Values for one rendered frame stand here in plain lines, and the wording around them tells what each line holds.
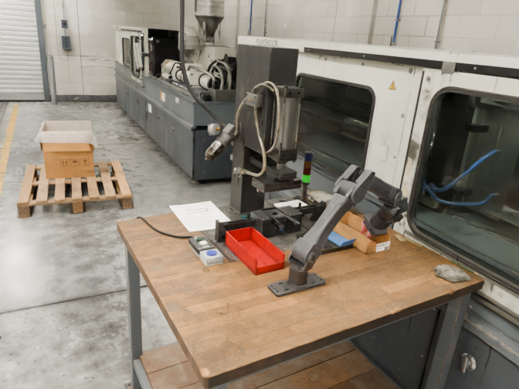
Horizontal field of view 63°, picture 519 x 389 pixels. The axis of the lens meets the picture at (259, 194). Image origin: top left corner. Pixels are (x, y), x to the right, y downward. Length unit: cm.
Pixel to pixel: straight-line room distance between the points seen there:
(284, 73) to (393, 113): 64
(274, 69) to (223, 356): 105
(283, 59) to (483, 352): 138
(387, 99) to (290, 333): 129
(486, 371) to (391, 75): 132
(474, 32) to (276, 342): 380
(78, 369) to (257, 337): 148
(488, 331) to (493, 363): 13
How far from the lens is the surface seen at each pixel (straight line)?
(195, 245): 162
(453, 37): 470
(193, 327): 127
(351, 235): 179
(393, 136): 212
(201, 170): 493
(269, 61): 167
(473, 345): 198
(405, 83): 208
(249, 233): 172
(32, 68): 1061
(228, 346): 120
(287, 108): 165
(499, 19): 444
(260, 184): 168
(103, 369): 252
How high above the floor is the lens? 168
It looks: 20 degrees down
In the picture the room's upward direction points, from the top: 4 degrees clockwise
